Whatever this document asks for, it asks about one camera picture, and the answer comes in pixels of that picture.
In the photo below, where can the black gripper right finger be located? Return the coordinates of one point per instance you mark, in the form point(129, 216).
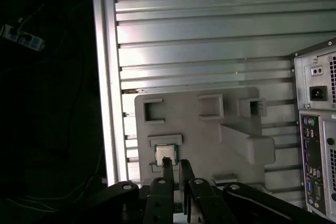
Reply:
point(207, 203)

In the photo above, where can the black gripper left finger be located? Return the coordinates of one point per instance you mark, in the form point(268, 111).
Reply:
point(160, 200)

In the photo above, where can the silver CPU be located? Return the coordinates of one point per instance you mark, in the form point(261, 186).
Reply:
point(164, 151)

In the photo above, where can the grey parts rack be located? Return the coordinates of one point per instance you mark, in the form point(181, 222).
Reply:
point(199, 142)

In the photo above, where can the black open PC case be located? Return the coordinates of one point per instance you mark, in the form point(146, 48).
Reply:
point(298, 82)

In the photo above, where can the white power strip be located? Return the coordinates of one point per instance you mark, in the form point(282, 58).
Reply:
point(26, 41)

